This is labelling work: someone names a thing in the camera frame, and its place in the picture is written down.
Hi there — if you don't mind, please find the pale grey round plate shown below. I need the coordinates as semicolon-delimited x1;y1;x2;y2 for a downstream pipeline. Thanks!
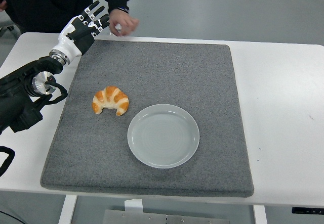
127;104;200;169

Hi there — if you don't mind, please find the orange croissant bread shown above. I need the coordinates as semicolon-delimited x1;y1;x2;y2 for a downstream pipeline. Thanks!
92;85;130;117

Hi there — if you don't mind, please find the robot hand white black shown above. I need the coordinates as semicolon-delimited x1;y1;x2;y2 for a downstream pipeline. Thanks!
50;1;111;64

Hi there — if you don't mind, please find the black table control panel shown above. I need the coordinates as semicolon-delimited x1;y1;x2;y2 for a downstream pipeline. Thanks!
291;206;324;214

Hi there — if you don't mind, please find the grey metal plate with screws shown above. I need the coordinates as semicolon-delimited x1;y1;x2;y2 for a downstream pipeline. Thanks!
103;209;227;224

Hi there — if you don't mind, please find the person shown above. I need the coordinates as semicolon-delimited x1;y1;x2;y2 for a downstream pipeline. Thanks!
0;0;134;34

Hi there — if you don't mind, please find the thin black floor cable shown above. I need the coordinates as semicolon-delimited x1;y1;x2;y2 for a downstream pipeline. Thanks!
0;210;18;224

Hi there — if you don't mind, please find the white table leg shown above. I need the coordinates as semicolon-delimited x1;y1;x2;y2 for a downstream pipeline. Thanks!
58;195;78;224
253;205;267;224

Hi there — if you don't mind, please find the person's left hand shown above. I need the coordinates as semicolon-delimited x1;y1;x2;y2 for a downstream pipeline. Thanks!
108;8;140;37

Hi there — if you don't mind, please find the grey felt mat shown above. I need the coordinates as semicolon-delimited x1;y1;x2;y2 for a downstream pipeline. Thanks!
40;39;255;198

